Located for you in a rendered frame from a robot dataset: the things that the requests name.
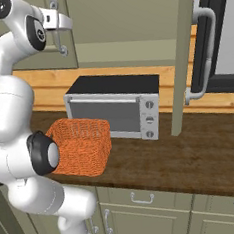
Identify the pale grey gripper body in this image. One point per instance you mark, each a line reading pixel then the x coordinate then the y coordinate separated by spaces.
pixel 64 22

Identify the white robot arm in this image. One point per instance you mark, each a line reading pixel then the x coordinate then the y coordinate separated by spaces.
pixel 11 108

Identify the green tall cabinet side panel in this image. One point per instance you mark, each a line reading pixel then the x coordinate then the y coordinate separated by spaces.
pixel 181 66

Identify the orange woven basket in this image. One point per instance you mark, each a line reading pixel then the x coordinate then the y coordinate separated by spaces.
pixel 83 148

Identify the green base cabinet door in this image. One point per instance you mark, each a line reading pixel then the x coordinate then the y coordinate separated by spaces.
pixel 148 226
pixel 42 229
pixel 219 225

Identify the silver toaster oven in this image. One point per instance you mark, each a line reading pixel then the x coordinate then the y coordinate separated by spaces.
pixel 118 105

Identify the black framed glass door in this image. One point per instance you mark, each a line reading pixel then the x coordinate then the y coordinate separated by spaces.
pixel 205 47

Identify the green drawer front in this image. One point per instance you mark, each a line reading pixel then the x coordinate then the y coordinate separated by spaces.
pixel 217 205
pixel 169 198

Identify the wide green wall cabinet door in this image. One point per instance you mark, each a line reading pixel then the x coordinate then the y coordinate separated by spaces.
pixel 120 11

